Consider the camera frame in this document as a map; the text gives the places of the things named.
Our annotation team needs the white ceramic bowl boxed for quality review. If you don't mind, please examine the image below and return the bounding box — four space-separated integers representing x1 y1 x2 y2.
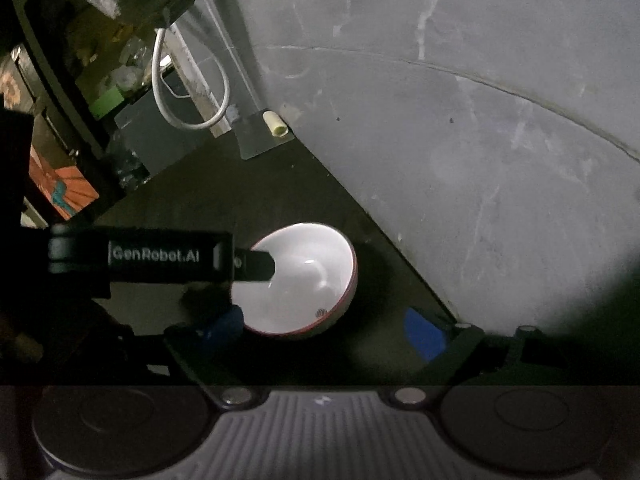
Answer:
231 222 358 337

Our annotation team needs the orange patterned box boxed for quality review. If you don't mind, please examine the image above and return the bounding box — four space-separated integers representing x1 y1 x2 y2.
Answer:
28 145 100 220

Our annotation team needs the grey flat board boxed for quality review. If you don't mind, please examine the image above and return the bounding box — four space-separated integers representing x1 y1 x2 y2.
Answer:
232 110 294 160

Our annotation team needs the cream plastic tube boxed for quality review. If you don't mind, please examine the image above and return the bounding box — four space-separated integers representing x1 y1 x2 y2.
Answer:
262 110 290 138

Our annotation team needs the green box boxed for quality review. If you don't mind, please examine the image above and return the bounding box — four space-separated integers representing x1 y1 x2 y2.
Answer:
89 86 125 119

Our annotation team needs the white hose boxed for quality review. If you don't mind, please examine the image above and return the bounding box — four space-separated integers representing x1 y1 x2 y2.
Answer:
150 27 231 131

